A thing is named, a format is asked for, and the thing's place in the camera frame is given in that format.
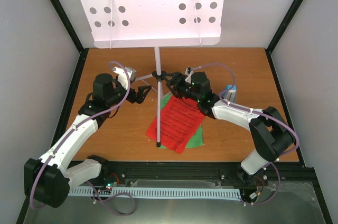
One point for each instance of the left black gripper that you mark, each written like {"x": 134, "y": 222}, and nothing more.
{"x": 140, "y": 97}

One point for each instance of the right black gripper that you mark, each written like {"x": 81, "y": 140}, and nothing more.
{"x": 177, "y": 76}

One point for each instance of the red cloth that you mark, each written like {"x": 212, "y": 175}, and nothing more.
{"x": 180, "y": 119}

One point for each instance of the blue metronome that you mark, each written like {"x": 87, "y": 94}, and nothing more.
{"x": 230, "y": 93}

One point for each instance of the green sheet music page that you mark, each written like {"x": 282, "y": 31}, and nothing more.
{"x": 197, "y": 139}

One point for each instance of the white perforated music stand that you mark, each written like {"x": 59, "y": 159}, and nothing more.
{"x": 153, "y": 23}

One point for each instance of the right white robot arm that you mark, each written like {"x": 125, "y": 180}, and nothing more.
{"x": 270, "y": 135}

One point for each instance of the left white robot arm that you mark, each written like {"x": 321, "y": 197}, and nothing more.
{"x": 49, "y": 179}

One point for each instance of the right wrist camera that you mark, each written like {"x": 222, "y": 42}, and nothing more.
{"x": 189, "y": 71}

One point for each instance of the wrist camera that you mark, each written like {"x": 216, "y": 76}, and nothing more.
{"x": 122, "y": 78}
{"x": 189, "y": 71}

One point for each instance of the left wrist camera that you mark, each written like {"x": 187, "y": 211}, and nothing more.
{"x": 122, "y": 78}

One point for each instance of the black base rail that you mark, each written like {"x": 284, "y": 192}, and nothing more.
{"x": 225, "y": 172}

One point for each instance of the light blue slotted cable duct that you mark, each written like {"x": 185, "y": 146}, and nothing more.
{"x": 174, "y": 193}

